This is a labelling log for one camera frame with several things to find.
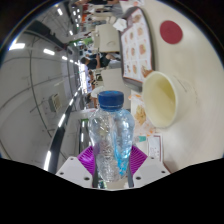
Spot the brown tray with paper liner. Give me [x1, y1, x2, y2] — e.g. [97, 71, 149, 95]
[118, 5, 156, 89]

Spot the food wrapper with fried food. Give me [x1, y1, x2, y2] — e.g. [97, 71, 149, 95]
[128, 93, 156, 136]

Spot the flat round red coaster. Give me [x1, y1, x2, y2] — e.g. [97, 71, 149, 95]
[159, 20, 184, 45]

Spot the person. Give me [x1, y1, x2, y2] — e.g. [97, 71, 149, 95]
[79, 53, 112, 70]
[89, 85, 105, 100]

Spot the clear blue-capped water bottle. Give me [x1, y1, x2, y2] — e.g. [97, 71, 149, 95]
[87, 90, 137, 183]

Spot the white printed card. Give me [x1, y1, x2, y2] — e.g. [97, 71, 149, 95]
[146, 133, 165, 164]

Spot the ceiling air conditioner unit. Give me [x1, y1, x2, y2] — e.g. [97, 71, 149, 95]
[48, 93, 63, 113]

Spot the group of ceiling lights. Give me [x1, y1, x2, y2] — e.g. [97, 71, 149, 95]
[8, 3, 88, 173]

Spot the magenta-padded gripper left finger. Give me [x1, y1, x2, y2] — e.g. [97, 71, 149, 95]
[55, 145, 99, 189]

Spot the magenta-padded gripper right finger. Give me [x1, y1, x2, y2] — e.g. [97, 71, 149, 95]
[126, 145, 168, 189]

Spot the cream mug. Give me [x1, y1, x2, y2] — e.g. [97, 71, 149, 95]
[141, 70, 198, 129]

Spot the crumpled white napkin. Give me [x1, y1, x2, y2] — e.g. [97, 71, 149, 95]
[112, 17, 129, 33]

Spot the beige chair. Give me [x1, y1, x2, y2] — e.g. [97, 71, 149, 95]
[94, 23, 122, 54]
[100, 68, 132, 109]

